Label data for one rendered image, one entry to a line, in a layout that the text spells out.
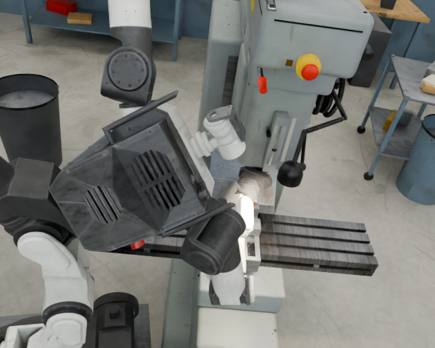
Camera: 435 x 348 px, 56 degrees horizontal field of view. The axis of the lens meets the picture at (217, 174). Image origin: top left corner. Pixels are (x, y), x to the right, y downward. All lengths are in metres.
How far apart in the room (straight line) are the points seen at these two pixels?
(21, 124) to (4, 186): 2.07
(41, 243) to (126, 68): 0.45
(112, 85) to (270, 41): 0.38
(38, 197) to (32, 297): 1.72
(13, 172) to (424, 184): 3.19
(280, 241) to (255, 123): 0.63
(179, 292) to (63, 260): 1.34
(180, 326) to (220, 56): 1.36
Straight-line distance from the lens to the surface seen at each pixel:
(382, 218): 3.49
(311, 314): 2.69
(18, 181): 1.00
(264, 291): 1.66
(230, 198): 1.30
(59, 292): 1.26
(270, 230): 1.76
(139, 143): 0.78
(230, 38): 1.66
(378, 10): 5.13
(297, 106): 1.25
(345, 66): 1.07
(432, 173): 3.62
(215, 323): 1.69
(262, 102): 1.23
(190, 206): 0.80
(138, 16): 0.93
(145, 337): 1.99
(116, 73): 0.88
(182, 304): 2.31
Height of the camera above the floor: 2.17
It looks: 40 degrees down
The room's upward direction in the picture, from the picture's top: 10 degrees clockwise
